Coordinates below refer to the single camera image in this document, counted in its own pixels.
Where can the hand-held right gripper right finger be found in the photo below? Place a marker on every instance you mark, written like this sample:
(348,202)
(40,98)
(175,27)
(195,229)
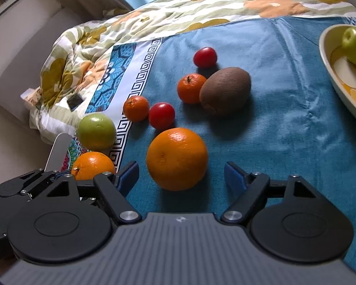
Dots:
(233,174)

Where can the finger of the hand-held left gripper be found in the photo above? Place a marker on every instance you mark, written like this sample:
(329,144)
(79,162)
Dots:
(32,181)

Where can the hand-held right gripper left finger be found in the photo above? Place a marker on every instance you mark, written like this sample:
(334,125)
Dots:
(128,174)

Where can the large orange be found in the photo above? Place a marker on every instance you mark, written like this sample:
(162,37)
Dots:
(177,158)

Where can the green apple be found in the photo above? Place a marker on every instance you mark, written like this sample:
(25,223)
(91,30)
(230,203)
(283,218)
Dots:
(96,131)
(355,45)

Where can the mandarin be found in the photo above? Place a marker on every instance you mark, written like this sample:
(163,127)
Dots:
(136,108)
(191,89)

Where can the red tomato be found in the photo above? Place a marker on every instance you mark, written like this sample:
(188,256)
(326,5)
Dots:
(205,57)
(162,115)

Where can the brown kiwi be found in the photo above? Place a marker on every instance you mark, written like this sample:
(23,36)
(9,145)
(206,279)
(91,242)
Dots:
(226,91)

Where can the cream ceramic bowl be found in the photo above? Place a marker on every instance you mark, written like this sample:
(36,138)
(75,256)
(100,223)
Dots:
(335,74)

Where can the grey flat panel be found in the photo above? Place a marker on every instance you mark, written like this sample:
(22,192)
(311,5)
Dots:
(58,153)

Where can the blue patterned towel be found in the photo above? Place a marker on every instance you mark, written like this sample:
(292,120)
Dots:
(284,118)

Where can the small pale packet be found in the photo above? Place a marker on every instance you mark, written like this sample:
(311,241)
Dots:
(32,96)

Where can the small black flat object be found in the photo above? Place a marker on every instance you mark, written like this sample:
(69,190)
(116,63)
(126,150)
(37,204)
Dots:
(74,101)

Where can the beige upholstered headboard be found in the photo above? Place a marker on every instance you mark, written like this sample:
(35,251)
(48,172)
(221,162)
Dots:
(20,65)

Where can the floral striped duvet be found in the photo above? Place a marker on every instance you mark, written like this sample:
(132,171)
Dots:
(172,9)

